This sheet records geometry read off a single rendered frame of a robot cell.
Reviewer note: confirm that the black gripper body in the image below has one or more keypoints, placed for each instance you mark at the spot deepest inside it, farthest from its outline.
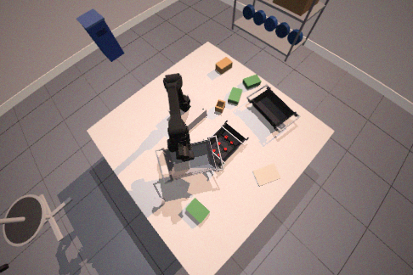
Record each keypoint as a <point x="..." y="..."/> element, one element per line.
<point x="191" y="154"/>

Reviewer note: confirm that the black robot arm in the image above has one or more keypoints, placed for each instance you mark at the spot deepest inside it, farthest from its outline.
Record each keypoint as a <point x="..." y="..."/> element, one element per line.
<point x="177" y="131"/>

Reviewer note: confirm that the green rectangular block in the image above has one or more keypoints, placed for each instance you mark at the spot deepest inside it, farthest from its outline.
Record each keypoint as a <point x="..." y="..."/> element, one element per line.
<point x="251" y="81"/>
<point x="197" y="210"/>
<point x="234" y="96"/>

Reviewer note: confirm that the grey cylinder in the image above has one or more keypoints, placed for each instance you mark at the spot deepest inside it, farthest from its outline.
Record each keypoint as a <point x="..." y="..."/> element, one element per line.
<point x="156" y="202"/>

